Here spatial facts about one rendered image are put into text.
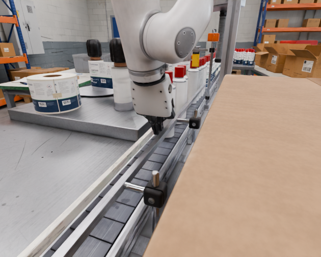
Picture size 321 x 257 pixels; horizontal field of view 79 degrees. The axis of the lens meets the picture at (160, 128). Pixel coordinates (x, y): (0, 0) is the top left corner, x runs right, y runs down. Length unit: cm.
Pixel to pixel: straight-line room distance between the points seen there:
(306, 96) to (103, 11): 918
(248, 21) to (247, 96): 847
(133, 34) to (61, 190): 39
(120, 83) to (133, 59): 47
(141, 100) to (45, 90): 55
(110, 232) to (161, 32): 32
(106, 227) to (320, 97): 33
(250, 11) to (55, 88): 814
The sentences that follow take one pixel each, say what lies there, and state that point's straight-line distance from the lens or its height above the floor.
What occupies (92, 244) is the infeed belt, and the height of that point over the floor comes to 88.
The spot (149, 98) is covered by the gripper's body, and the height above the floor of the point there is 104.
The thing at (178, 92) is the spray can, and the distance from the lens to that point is 69.
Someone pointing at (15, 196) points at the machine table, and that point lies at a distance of 59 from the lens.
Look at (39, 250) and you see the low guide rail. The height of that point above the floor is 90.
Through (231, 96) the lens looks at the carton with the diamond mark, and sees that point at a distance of 17.
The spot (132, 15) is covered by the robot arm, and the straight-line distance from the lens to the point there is 37.
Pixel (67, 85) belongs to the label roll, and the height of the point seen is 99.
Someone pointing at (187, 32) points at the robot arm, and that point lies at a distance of 34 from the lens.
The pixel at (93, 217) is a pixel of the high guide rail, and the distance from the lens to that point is 28.
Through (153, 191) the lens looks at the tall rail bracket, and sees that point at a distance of 29.
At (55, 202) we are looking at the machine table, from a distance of 53.
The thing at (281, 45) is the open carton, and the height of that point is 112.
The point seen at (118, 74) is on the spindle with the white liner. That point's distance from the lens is 86.
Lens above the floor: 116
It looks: 24 degrees down
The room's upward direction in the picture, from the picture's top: straight up
